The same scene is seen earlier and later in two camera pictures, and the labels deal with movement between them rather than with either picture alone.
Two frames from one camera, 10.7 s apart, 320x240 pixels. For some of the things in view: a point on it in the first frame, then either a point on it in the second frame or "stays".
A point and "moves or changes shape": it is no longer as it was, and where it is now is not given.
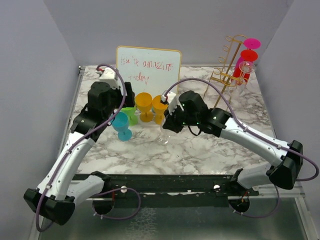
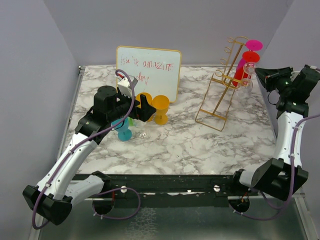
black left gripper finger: x=130 y=101 to x=146 y=111
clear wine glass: x=245 y=69 moves or changes shape
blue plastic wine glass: x=120 y=123 stays
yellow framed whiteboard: x=154 y=71 stays
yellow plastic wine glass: x=159 y=107 stays
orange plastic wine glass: x=144 y=101 stays
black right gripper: x=170 y=123 to x=268 y=77
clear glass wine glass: x=163 y=139 to x=142 y=129
